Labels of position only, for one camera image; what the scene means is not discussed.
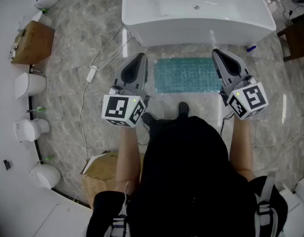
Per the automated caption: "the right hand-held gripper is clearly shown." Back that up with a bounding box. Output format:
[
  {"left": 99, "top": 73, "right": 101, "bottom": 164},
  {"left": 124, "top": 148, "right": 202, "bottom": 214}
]
[{"left": 212, "top": 48, "right": 269, "bottom": 121}]

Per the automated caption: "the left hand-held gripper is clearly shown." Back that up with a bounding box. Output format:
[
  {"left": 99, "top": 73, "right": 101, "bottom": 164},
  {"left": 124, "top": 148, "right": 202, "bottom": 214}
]
[{"left": 101, "top": 52, "right": 152, "bottom": 128}]

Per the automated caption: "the teal bubbled bath mat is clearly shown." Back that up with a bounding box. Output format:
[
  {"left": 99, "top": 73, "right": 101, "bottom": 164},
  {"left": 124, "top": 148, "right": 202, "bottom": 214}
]
[{"left": 153, "top": 57, "right": 227, "bottom": 94}]

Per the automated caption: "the white bathtub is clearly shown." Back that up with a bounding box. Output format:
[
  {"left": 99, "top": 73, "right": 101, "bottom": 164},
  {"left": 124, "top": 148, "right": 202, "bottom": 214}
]
[{"left": 121, "top": 0, "right": 277, "bottom": 48}]

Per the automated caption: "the person's right forearm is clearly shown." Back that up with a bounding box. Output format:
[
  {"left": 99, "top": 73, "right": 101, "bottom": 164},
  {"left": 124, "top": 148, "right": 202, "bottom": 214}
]
[{"left": 228, "top": 117, "right": 257, "bottom": 182}]

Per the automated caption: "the person's left forearm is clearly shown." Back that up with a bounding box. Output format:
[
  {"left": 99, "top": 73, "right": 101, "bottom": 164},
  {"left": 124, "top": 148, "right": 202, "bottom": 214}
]
[{"left": 114, "top": 125, "right": 148, "bottom": 203}]

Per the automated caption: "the person's left black shoe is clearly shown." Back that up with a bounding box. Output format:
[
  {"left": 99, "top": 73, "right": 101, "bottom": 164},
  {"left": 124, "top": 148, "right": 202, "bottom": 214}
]
[{"left": 141, "top": 112, "right": 156, "bottom": 127}]

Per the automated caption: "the person's black shoe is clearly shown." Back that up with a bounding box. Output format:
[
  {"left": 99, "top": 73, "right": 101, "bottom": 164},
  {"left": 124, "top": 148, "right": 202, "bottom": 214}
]
[
  {"left": 178, "top": 102, "right": 191, "bottom": 119},
  {"left": 141, "top": 112, "right": 156, "bottom": 127}
]

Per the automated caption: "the person's right black shoe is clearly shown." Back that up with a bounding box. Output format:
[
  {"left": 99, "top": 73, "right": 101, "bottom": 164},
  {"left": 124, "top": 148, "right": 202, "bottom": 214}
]
[{"left": 178, "top": 102, "right": 191, "bottom": 119}]

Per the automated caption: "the dark wooden stool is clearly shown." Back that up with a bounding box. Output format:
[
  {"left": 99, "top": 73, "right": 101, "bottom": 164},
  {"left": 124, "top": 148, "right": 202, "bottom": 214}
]
[{"left": 276, "top": 16, "right": 304, "bottom": 69}]

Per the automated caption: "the brown cardboard box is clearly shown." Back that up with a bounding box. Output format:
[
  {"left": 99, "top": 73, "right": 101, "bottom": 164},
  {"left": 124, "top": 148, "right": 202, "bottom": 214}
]
[{"left": 80, "top": 151, "right": 146, "bottom": 209}]

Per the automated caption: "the small white box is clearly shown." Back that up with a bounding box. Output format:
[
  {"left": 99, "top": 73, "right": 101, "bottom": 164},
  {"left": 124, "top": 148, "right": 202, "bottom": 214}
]
[{"left": 32, "top": 10, "right": 53, "bottom": 27}]

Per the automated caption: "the white toilet with lid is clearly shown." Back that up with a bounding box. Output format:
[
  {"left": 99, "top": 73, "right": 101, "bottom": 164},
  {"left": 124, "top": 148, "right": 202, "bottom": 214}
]
[{"left": 14, "top": 118, "right": 50, "bottom": 143}]

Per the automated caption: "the person's black clothing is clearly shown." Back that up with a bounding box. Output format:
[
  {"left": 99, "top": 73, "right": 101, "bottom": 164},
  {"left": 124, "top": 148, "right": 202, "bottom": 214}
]
[{"left": 86, "top": 116, "right": 288, "bottom": 237}]

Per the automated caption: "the white ceramic fixture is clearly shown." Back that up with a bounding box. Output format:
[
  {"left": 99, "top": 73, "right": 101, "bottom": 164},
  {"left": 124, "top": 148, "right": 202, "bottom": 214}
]
[{"left": 277, "top": 178, "right": 304, "bottom": 237}]

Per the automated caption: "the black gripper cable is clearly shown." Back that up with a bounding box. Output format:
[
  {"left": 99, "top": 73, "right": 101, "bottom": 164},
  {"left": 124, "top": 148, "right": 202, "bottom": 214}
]
[
  {"left": 141, "top": 122, "right": 154, "bottom": 147},
  {"left": 220, "top": 112, "right": 234, "bottom": 137}
]

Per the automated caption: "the thin white cable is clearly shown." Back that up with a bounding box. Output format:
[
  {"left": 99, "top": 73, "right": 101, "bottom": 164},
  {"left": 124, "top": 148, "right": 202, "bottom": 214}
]
[{"left": 72, "top": 81, "right": 91, "bottom": 203}]

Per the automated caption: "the green handled brush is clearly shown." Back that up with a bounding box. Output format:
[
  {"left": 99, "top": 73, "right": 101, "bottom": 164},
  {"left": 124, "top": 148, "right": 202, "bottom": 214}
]
[{"left": 26, "top": 106, "right": 47, "bottom": 114}]

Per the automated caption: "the cardboard box near wall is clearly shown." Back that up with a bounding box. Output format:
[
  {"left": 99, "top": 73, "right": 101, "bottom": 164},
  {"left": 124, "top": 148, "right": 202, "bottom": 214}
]
[{"left": 10, "top": 20, "right": 56, "bottom": 65}]

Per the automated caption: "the grey harness strap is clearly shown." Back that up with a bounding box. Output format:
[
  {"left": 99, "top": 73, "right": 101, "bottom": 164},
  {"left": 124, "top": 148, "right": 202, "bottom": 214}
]
[
  {"left": 109, "top": 194, "right": 131, "bottom": 237},
  {"left": 255, "top": 171, "right": 279, "bottom": 237}
]

